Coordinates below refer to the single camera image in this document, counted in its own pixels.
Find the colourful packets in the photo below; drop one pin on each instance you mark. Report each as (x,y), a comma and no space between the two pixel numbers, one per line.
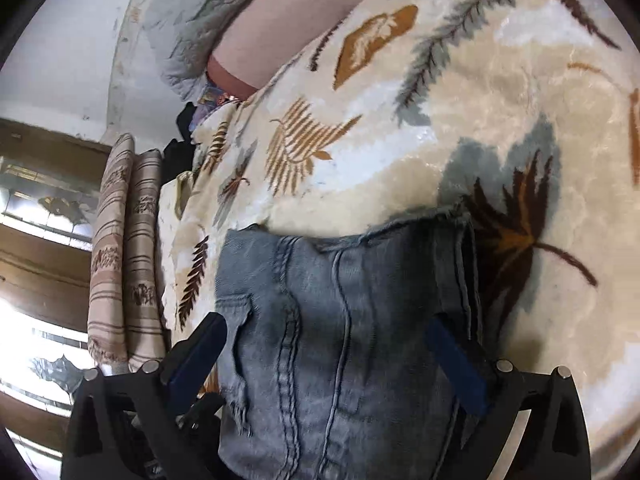
(210,97)

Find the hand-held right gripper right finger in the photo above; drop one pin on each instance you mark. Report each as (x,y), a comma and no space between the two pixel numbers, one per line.
(457,365)

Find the folded striped beige quilt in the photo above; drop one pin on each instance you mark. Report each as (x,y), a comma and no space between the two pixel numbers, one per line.
(135,260)

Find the grey denim pants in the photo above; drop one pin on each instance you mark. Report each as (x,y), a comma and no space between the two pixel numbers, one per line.
(350,360)

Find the grey quilted blanket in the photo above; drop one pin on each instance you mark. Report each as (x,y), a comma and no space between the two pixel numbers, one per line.
(200,10)

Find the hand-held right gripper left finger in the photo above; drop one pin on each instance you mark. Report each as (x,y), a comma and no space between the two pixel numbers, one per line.
(197,360)

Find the black cloth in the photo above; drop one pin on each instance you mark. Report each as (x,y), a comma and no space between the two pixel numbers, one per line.
(177,155)

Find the cream leaf-print blanket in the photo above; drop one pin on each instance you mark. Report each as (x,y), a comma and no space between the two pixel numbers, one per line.
(500,135)

